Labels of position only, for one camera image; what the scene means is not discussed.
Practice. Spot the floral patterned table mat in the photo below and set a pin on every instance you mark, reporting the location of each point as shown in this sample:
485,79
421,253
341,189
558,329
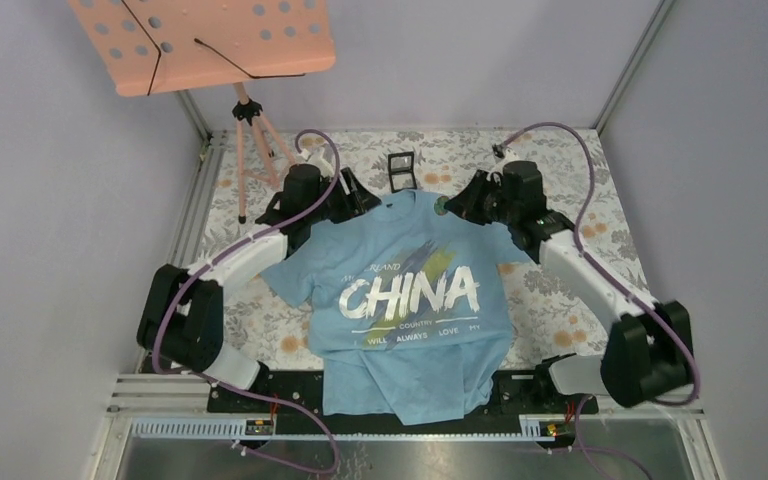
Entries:
646,337

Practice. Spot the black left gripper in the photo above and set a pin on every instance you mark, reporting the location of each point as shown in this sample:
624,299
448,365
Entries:
357,201

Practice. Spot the pink music stand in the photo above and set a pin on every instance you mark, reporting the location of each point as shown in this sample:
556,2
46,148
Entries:
168,46

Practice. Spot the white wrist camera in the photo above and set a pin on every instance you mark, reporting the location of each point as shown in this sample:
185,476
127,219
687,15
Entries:
316,157
503,157

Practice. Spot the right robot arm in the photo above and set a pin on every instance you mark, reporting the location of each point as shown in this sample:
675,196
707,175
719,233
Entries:
649,350

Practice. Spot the light blue printed t-shirt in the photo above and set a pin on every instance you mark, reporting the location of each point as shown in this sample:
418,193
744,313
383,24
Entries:
403,291

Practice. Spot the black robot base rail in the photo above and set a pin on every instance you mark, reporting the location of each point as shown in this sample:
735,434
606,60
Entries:
349,390

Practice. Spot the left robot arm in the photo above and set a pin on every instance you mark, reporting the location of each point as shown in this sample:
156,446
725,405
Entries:
183,317

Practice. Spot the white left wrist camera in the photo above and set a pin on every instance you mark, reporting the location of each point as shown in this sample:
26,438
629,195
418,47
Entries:
316,157

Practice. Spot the slotted white cable duct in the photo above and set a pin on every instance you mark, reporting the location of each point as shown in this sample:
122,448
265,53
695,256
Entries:
481,427

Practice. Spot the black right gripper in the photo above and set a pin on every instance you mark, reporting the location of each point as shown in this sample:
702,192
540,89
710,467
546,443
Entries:
466,205

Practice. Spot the black square brooch box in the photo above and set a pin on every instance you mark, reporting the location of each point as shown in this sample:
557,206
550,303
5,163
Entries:
401,171

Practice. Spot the round white-backed brooch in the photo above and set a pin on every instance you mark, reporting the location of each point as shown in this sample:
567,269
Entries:
440,205

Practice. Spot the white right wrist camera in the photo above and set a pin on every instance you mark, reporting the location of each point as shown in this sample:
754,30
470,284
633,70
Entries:
503,157

